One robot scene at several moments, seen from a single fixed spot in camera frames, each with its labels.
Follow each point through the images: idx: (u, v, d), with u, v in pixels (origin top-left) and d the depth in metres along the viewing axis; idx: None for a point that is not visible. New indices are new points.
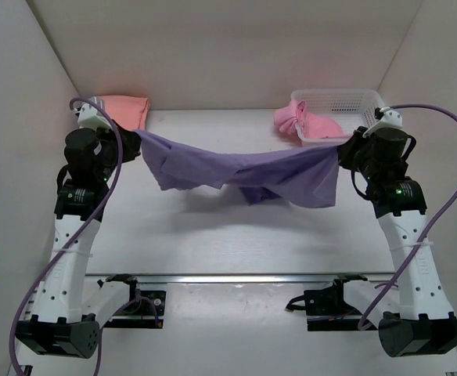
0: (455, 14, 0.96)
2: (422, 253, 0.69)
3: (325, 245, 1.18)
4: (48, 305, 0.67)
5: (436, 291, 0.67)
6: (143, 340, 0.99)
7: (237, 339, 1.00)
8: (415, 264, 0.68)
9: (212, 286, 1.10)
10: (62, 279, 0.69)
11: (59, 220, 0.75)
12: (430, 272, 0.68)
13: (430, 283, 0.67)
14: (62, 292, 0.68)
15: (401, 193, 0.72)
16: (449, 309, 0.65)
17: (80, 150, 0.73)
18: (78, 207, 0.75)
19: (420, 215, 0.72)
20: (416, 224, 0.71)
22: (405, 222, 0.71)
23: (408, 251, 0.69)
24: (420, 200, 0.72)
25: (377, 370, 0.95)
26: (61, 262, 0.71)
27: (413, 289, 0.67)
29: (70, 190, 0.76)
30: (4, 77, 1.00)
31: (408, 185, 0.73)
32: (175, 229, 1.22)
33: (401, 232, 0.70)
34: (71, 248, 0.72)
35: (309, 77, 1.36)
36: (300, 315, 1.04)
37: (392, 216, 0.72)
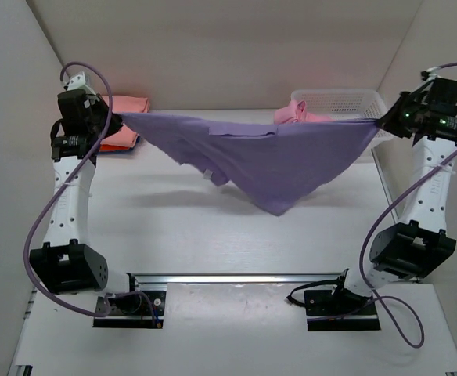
0: (456, 12, 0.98)
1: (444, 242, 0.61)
2: (439, 177, 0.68)
3: (332, 241, 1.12)
4: (59, 232, 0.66)
5: (437, 210, 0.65)
6: (142, 341, 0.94)
7: (238, 340, 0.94)
8: (427, 185, 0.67)
9: (212, 286, 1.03)
10: (68, 207, 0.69)
11: (56, 163, 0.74)
12: (440, 193, 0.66)
13: (436, 201, 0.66)
14: (70, 218, 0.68)
15: (445, 124, 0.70)
16: (441, 226, 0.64)
17: (73, 99, 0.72)
18: (75, 152, 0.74)
19: (454, 146, 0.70)
20: (445, 151, 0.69)
22: (435, 147, 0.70)
23: (427, 171, 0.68)
24: None
25: (379, 370, 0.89)
26: (65, 195, 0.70)
27: (415, 201, 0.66)
29: (66, 138, 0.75)
30: (5, 74, 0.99)
31: (456, 121, 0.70)
32: (172, 225, 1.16)
33: (427, 154, 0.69)
34: (74, 182, 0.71)
35: (309, 77, 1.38)
36: (300, 314, 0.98)
37: (426, 139, 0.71)
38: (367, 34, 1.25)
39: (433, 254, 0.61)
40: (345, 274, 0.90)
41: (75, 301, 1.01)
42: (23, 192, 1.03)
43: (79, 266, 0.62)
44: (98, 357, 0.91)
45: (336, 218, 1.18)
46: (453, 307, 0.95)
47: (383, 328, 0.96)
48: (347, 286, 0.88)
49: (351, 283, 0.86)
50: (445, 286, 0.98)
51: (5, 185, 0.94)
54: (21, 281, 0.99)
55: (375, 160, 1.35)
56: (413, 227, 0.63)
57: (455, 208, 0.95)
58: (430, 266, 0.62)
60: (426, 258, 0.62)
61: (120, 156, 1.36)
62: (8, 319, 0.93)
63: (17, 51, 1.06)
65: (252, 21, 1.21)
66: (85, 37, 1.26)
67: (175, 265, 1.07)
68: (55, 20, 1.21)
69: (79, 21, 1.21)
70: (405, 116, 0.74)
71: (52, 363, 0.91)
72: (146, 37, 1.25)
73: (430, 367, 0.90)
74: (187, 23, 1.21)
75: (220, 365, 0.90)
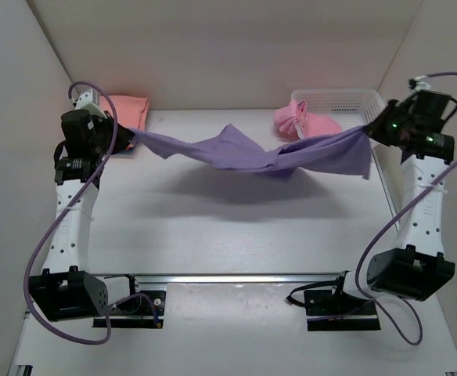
0: (456, 12, 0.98)
1: (444, 269, 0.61)
2: (431, 198, 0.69)
3: (331, 241, 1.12)
4: (59, 259, 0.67)
5: (432, 231, 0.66)
6: (143, 341, 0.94)
7: (238, 340, 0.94)
8: (421, 207, 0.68)
9: (212, 286, 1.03)
10: (69, 233, 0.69)
11: (59, 186, 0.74)
12: (433, 214, 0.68)
13: (430, 222, 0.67)
14: (70, 244, 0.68)
15: (432, 142, 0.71)
16: (437, 249, 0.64)
17: (77, 123, 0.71)
18: (77, 175, 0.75)
19: (443, 164, 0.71)
20: (435, 169, 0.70)
22: (424, 167, 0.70)
23: (419, 192, 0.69)
24: (449, 151, 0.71)
25: (379, 370, 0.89)
26: (66, 219, 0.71)
27: (410, 224, 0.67)
29: (70, 161, 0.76)
30: (4, 74, 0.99)
31: (443, 138, 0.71)
32: (172, 225, 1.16)
33: (418, 174, 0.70)
34: (77, 207, 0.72)
35: (309, 77, 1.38)
36: (300, 315, 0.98)
37: (414, 158, 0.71)
38: (367, 34, 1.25)
39: (432, 280, 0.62)
40: (345, 276, 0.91)
41: None
42: (23, 192, 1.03)
43: (78, 294, 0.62)
44: (98, 358, 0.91)
45: (336, 218, 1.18)
46: (453, 307, 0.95)
47: (383, 329, 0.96)
48: (346, 287, 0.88)
49: (350, 289, 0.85)
50: (445, 286, 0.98)
51: (5, 185, 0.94)
54: (21, 281, 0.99)
55: (375, 160, 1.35)
56: (412, 252, 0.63)
57: (455, 208, 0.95)
58: (429, 291, 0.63)
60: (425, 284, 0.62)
61: (120, 156, 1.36)
62: (9, 319, 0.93)
63: (17, 51, 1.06)
65: (251, 21, 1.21)
66: (85, 37, 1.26)
67: (175, 265, 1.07)
68: (55, 21, 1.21)
69: (79, 21, 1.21)
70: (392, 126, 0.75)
71: (52, 363, 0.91)
72: (146, 37, 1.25)
73: (430, 367, 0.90)
74: (187, 23, 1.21)
75: (220, 365, 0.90)
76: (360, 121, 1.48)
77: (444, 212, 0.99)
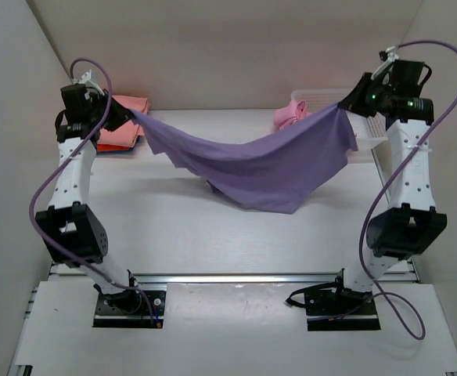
0: None
1: (437, 219, 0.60)
2: (419, 158, 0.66)
3: (331, 242, 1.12)
4: (62, 198, 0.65)
5: (423, 189, 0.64)
6: (142, 341, 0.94)
7: (238, 339, 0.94)
8: (410, 168, 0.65)
9: (212, 286, 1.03)
10: (72, 175, 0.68)
11: (62, 145, 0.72)
12: (422, 173, 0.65)
13: (420, 181, 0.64)
14: (73, 185, 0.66)
15: (413, 106, 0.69)
16: (430, 204, 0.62)
17: (73, 91, 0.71)
18: (79, 136, 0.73)
19: (426, 124, 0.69)
20: (419, 132, 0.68)
22: (408, 129, 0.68)
23: (408, 153, 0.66)
24: (430, 113, 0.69)
25: (380, 370, 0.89)
26: (69, 168, 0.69)
27: (401, 183, 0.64)
29: (70, 124, 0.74)
30: (4, 74, 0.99)
31: (422, 101, 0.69)
32: (172, 225, 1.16)
33: (404, 137, 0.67)
34: (78, 158, 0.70)
35: (309, 77, 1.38)
36: (300, 314, 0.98)
37: (398, 124, 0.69)
38: (368, 33, 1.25)
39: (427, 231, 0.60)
40: (343, 275, 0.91)
41: (75, 301, 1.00)
42: (23, 191, 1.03)
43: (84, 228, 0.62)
44: (98, 358, 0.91)
45: (336, 219, 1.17)
46: (452, 308, 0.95)
47: (383, 328, 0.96)
48: (345, 282, 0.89)
49: (350, 283, 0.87)
50: (446, 286, 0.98)
51: (5, 185, 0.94)
54: (20, 282, 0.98)
55: (375, 160, 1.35)
56: (406, 208, 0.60)
57: (455, 208, 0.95)
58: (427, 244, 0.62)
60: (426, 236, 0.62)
61: (120, 156, 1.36)
62: (8, 319, 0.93)
63: (16, 49, 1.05)
65: (252, 20, 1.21)
66: (85, 37, 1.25)
67: (175, 265, 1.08)
68: (55, 19, 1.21)
69: (79, 20, 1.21)
70: (372, 98, 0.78)
71: (52, 363, 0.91)
72: (146, 37, 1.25)
73: (431, 367, 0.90)
74: (187, 23, 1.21)
75: (220, 365, 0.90)
76: (360, 122, 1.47)
77: (444, 211, 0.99)
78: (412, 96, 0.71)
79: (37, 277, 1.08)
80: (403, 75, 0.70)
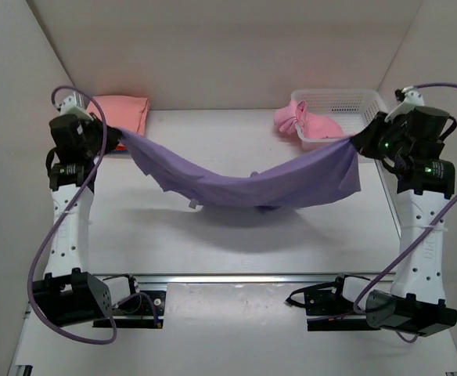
0: (456, 12, 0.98)
1: (447, 317, 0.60)
2: (432, 239, 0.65)
3: (330, 242, 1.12)
4: (59, 262, 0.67)
5: (432, 277, 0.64)
6: (143, 340, 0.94)
7: (238, 338, 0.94)
8: (420, 251, 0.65)
9: (212, 286, 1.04)
10: (68, 236, 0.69)
11: (55, 192, 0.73)
12: (433, 257, 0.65)
13: (431, 269, 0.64)
14: (71, 247, 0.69)
15: (431, 172, 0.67)
16: (439, 295, 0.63)
17: (66, 129, 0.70)
18: (73, 180, 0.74)
19: (443, 197, 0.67)
20: (436, 206, 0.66)
22: (423, 203, 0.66)
23: (419, 232, 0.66)
24: (449, 182, 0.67)
25: (380, 370, 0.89)
26: (65, 225, 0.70)
27: (410, 269, 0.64)
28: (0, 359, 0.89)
29: (63, 166, 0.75)
30: (4, 74, 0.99)
31: (442, 165, 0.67)
32: (171, 225, 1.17)
33: (416, 212, 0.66)
34: (74, 210, 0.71)
35: (309, 77, 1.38)
36: (300, 314, 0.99)
37: (412, 193, 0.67)
38: (368, 34, 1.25)
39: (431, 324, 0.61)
40: (343, 279, 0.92)
41: None
42: (23, 192, 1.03)
43: (82, 298, 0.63)
44: (98, 358, 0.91)
45: (336, 219, 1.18)
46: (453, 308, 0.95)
47: (383, 329, 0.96)
48: (344, 292, 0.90)
49: (350, 297, 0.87)
50: (446, 286, 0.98)
51: (5, 185, 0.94)
54: (20, 282, 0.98)
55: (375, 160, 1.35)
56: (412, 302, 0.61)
57: (455, 207, 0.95)
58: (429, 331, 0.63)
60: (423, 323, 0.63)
61: (120, 156, 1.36)
62: (8, 320, 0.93)
63: (16, 50, 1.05)
65: (251, 21, 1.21)
66: (84, 37, 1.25)
67: (175, 265, 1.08)
68: (55, 20, 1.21)
69: (78, 21, 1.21)
70: (385, 146, 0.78)
71: (52, 363, 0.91)
72: (146, 37, 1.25)
73: (431, 367, 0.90)
74: (186, 23, 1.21)
75: (220, 365, 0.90)
76: (359, 121, 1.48)
77: (445, 210, 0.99)
78: (430, 157, 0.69)
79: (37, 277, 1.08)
80: (421, 131, 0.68)
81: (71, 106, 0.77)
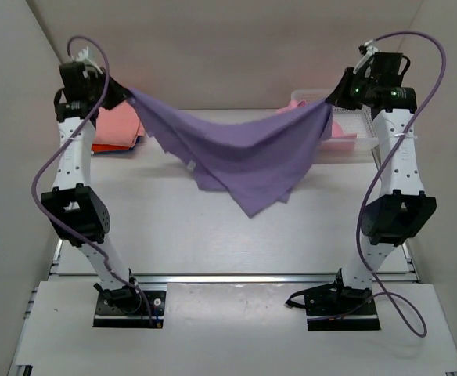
0: (456, 13, 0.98)
1: (427, 207, 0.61)
2: (406, 146, 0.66)
3: (330, 242, 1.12)
4: (66, 180, 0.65)
5: (412, 175, 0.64)
6: (143, 340, 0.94)
7: (237, 339, 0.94)
8: (398, 155, 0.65)
9: (212, 286, 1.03)
10: (73, 157, 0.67)
11: (62, 124, 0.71)
12: (411, 158, 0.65)
13: (408, 167, 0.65)
14: (75, 168, 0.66)
15: (396, 95, 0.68)
16: (420, 188, 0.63)
17: (73, 69, 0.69)
18: (79, 113, 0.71)
19: (409, 112, 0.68)
20: (405, 119, 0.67)
22: (395, 117, 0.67)
23: (394, 142, 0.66)
24: (413, 100, 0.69)
25: (380, 370, 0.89)
26: (70, 150, 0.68)
27: (391, 171, 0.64)
28: None
29: (68, 103, 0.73)
30: (4, 74, 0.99)
31: (405, 89, 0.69)
32: (172, 224, 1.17)
33: (390, 126, 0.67)
34: (78, 139, 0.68)
35: (309, 77, 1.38)
36: (300, 314, 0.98)
37: (384, 113, 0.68)
38: (368, 34, 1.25)
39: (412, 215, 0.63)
40: (342, 274, 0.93)
41: (75, 301, 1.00)
42: (23, 191, 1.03)
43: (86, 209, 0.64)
44: (98, 357, 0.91)
45: (335, 219, 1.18)
46: (452, 308, 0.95)
47: (383, 328, 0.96)
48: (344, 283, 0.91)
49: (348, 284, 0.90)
50: (446, 286, 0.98)
51: (4, 185, 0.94)
54: (19, 282, 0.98)
55: (375, 160, 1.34)
56: (397, 197, 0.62)
57: (455, 207, 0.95)
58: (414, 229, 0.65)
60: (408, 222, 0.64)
61: (120, 156, 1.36)
62: (8, 320, 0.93)
63: (16, 49, 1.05)
65: (251, 21, 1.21)
66: (84, 37, 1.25)
67: (176, 265, 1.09)
68: (55, 20, 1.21)
69: (78, 21, 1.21)
70: (356, 92, 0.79)
71: (52, 363, 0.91)
72: (147, 37, 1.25)
73: (431, 367, 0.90)
74: (186, 23, 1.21)
75: (220, 365, 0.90)
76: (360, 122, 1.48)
77: (445, 209, 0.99)
78: (394, 85, 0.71)
79: (37, 277, 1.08)
80: (382, 68, 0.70)
81: (84, 58, 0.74)
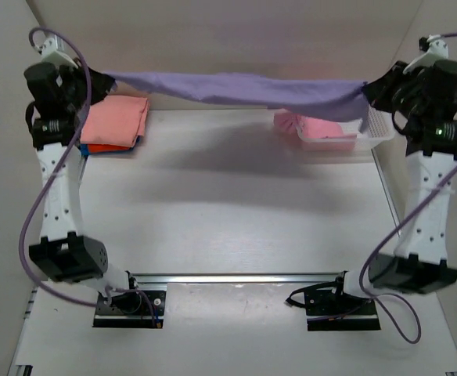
0: (455, 14, 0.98)
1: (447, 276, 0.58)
2: (438, 201, 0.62)
3: (330, 243, 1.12)
4: (55, 226, 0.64)
5: (436, 238, 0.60)
6: (143, 340, 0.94)
7: (237, 339, 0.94)
8: (426, 213, 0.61)
9: (212, 286, 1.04)
10: (62, 197, 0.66)
11: (40, 153, 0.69)
12: (439, 218, 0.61)
13: (435, 228, 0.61)
14: (64, 210, 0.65)
15: (441, 135, 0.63)
16: (443, 256, 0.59)
17: (43, 77, 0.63)
18: (58, 139, 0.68)
19: (453, 160, 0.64)
20: (444, 169, 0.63)
22: (431, 164, 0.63)
23: (425, 194, 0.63)
24: None
25: (380, 370, 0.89)
26: (55, 187, 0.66)
27: (413, 230, 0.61)
28: None
29: (43, 121, 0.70)
30: (4, 74, 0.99)
31: (455, 127, 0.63)
32: (171, 224, 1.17)
33: (424, 174, 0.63)
34: (62, 173, 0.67)
35: (309, 77, 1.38)
36: (300, 314, 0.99)
37: (422, 156, 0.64)
38: (367, 34, 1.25)
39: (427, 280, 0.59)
40: (344, 277, 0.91)
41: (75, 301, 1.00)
42: (23, 191, 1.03)
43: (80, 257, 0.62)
44: (97, 357, 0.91)
45: (335, 219, 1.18)
46: (452, 308, 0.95)
47: (383, 328, 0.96)
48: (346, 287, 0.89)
49: (350, 291, 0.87)
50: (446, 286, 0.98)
51: (4, 185, 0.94)
54: (19, 282, 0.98)
55: (375, 160, 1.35)
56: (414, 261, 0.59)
57: (455, 207, 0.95)
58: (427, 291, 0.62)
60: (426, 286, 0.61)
61: (120, 156, 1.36)
62: (8, 319, 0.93)
63: (16, 50, 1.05)
65: (251, 21, 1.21)
66: (84, 37, 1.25)
67: (176, 265, 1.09)
68: (55, 20, 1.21)
69: (78, 21, 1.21)
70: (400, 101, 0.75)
71: (51, 363, 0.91)
72: (147, 37, 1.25)
73: (431, 367, 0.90)
74: (186, 23, 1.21)
75: (220, 364, 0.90)
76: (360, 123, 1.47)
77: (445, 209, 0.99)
78: (445, 119, 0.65)
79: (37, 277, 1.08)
80: (440, 85, 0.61)
81: (52, 50, 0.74)
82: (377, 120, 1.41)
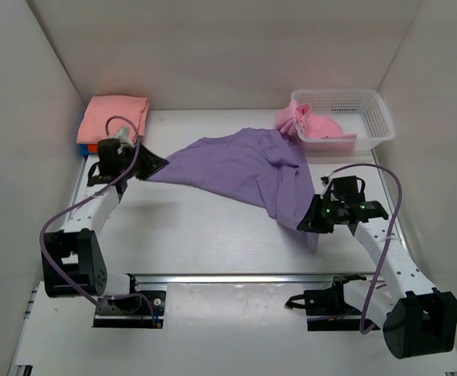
0: (456, 13, 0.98)
1: (448, 301, 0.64)
2: (395, 247, 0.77)
3: (329, 243, 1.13)
4: (74, 224, 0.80)
5: (415, 273, 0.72)
6: (143, 340, 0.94)
7: (237, 339, 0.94)
8: (393, 255, 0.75)
9: (212, 286, 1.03)
10: (88, 209, 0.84)
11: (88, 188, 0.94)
12: (405, 258, 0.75)
13: (409, 266, 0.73)
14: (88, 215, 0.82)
15: (365, 207, 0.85)
16: (432, 285, 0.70)
17: (109, 148, 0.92)
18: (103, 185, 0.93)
19: (384, 219, 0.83)
20: (383, 225, 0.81)
22: (373, 226, 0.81)
23: (383, 245, 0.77)
24: (382, 210, 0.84)
25: (379, 370, 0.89)
26: (88, 204, 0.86)
27: (395, 274, 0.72)
28: None
29: (102, 175, 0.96)
30: (4, 74, 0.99)
31: (373, 203, 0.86)
32: (171, 225, 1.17)
33: (373, 232, 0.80)
34: (99, 197, 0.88)
35: (309, 77, 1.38)
36: (300, 315, 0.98)
37: (362, 222, 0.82)
38: (368, 34, 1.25)
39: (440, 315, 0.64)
40: (344, 286, 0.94)
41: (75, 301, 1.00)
42: (23, 192, 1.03)
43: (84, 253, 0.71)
44: (98, 356, 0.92)
45: None
46: None
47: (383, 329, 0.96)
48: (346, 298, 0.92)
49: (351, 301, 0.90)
50: (445, 286, 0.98)
51: (4, 186, 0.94)
54: (19, 283, 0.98)
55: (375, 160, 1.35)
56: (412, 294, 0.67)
57: (455, 207, 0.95)
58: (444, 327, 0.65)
60: (441, 326, 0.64)
61: None
62: (8, 320, 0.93)
63: (16, 49, 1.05)
65: (251, 21, 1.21)
66: (84, 37, 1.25)
67: (176, 265, 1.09)
68: (55, 21, 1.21)
69: (78, 21, 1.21)
70: (326, 213, 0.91)
71: (52, 363, 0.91)
72: (146, 37, 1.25)
73: (431, 368, 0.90)
74: (186, 23, 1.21)
75: (220, 364, 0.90)
76: (360, 121, 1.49)
77: (445, 209, 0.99)
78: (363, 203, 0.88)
79: (37, 277, 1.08)
80: (343, 187, 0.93)
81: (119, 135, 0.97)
82: (376, 118, 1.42)
